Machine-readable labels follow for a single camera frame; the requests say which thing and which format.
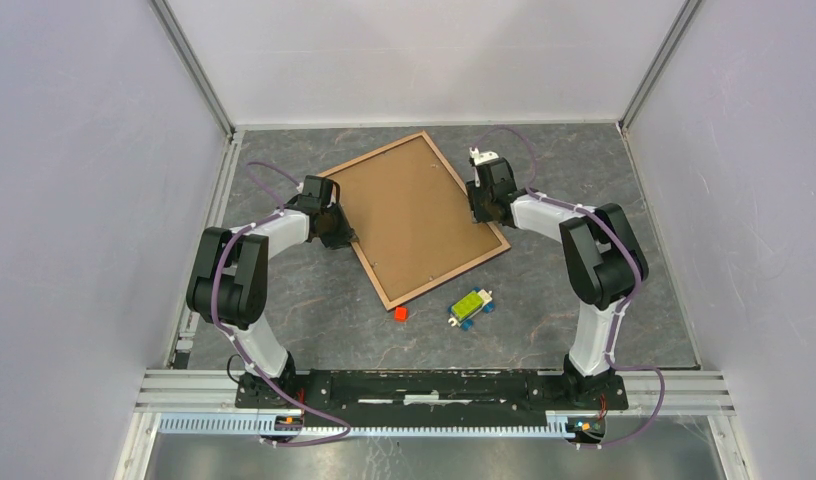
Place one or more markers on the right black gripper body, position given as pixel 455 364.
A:
pixel 479 200

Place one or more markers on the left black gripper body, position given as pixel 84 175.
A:
pixel 337 231

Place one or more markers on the wooden picture frame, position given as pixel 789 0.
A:
pixel 381 278

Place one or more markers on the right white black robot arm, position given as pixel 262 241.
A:
pixel 604 264

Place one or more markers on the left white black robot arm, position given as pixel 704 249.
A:
pixel 228 286

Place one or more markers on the green blue toy brick car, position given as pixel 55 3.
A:
pixel 462 312

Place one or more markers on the small orange cube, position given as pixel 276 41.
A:
pixel 400 314

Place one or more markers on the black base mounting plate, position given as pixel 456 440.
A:
pixel 445 398

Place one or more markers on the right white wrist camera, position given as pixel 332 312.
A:
pixel 478 157

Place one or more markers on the white slotted cable duct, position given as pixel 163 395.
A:
pixel 264 425

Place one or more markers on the left corner aluminium post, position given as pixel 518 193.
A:
pixel 178 38

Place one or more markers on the corner aluminium post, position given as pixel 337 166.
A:
pixel 178 38
pixel 677 30

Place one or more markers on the aluminium rail front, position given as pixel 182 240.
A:
pixel 687 393

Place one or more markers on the right corner aluminium post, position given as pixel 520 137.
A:
pixel 677 30

